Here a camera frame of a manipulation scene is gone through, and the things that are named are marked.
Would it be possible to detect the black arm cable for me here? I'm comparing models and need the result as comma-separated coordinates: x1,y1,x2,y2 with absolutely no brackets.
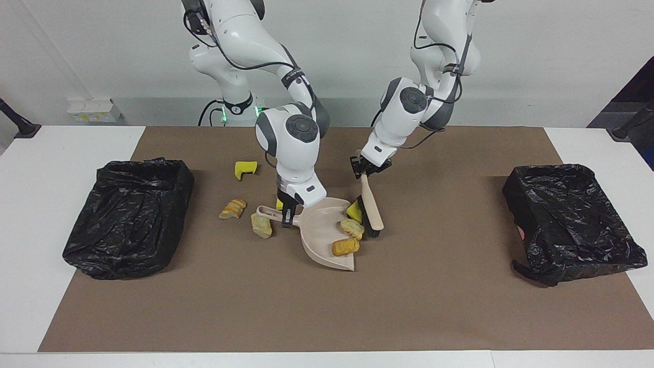
183,0,317,110
398,0,464,150

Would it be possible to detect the beige plastic dustpan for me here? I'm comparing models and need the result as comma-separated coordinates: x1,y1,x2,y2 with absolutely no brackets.
256,197,357,272

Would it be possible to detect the dark cabinet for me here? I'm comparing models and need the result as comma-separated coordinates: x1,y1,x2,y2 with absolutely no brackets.
588,56,654,169

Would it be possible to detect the black bag lined bin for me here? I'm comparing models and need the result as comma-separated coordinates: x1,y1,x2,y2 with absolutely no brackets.
502,164,648,287
62,157,195,280

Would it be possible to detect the striped orange bread piece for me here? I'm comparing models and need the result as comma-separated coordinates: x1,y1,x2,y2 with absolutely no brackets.
219,199,247,220

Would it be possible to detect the brown bread roll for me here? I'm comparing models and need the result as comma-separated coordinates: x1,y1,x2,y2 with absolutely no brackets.
332,238,360,257

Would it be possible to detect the brown table mat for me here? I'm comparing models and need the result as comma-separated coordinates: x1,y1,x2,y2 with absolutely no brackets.
38,126,654,352

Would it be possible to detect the pale angular bread chunk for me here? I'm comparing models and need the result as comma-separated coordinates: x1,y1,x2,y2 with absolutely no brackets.
250,212,273,239

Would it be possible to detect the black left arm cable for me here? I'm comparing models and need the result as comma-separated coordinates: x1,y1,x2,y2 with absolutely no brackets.
398,0,464,150

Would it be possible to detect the beige brush with black bristles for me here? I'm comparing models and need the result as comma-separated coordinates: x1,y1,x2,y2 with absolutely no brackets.
356,174,385,238

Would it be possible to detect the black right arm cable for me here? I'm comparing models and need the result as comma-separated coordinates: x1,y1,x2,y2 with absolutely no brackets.
183,0,317,110

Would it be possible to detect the pale ridged bread piece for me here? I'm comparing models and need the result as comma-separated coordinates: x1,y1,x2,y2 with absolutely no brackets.
340,219,365,241

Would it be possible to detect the black stand leg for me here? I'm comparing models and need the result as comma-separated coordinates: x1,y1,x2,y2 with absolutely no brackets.
0,97,41,139
608,100,654,141

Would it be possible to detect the black right base cable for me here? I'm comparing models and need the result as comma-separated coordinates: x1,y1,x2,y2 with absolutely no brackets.
198,99,225,127

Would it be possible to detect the white wall power box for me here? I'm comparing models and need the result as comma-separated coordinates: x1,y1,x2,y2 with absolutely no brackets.
67,99,123,123

